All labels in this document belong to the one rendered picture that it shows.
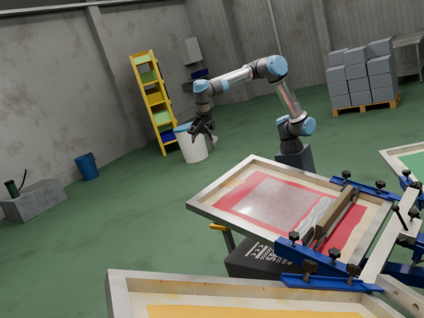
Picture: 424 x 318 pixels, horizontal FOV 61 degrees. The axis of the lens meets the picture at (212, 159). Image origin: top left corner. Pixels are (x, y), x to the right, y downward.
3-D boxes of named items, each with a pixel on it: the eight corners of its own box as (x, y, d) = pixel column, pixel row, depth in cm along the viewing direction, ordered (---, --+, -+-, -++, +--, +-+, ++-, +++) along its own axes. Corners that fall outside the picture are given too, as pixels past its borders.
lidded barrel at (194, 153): (177, 164, 722) (166, 132, 702) (195, 153, 764) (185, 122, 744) (199, 163, 686) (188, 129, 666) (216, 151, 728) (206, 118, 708)
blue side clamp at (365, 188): (327, 190, 184) (329, 178, 181) (331, 186, 188) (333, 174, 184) (390, 211, 168) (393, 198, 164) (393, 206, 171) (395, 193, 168)
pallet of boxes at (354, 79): (400, 96, 716) (392, 36, 683) (395, 107, 658) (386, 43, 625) (342, 105, 782) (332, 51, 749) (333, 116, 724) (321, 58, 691)
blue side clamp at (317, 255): (273, 253, 147) (274, 240, 143) (279, 247, 150) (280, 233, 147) (347, 288, 130) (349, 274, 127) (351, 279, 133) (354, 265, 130)
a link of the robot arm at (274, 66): (302, 128, 231) (264, 53, 209) (321, 128, 219) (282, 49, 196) (291, 139, 227) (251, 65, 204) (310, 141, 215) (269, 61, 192)
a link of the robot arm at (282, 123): (288, 132, 241) (283, 112, 238) (303, 132, 230) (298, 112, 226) (275, 138, 236) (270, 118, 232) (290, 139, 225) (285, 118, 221)
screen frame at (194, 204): (185, 209, 173) (185, 202, 172) (251, 159, 213) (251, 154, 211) (349, 284, 130) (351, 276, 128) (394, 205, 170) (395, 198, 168)
